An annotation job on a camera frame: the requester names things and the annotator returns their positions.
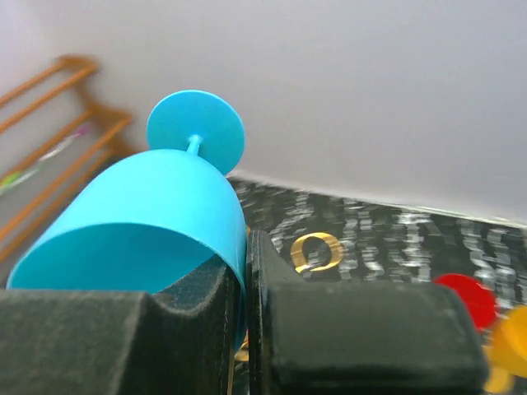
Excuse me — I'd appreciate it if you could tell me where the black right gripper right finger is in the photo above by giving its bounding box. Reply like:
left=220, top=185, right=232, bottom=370
left=245, top=231, right=489, bottom=394

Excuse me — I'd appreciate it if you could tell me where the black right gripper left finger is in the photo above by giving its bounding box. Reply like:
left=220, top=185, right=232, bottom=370
left=1, top=258, right=240, bottom=394

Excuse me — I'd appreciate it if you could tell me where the blue wine glass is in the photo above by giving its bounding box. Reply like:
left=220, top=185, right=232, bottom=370
left=6, top=88, right=247, bottom=351

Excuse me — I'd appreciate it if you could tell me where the red wine glass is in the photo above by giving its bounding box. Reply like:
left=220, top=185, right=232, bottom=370
left=432, top=273, right=497, bottom=331

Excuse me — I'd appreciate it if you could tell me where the yellow wine glass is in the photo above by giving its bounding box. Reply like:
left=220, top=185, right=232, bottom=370
left=483, top=306, right=526, bottom=394

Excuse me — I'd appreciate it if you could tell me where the purple capped marker pen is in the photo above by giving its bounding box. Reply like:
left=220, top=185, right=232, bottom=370
left=38, top=123, right=91, bottom=162

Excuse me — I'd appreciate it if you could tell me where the green capped marker pen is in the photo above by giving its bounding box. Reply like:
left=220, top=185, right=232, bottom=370
left=0, top=169, right=39, bottom=195

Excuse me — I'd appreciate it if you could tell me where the wooden tiered shelf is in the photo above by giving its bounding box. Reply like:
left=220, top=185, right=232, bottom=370
left=1, top=54, right=138, bottom=262

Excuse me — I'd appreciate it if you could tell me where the gold wire glass rack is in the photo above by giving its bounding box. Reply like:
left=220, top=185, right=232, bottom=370
left=234, top=224, right=345, bottom=363

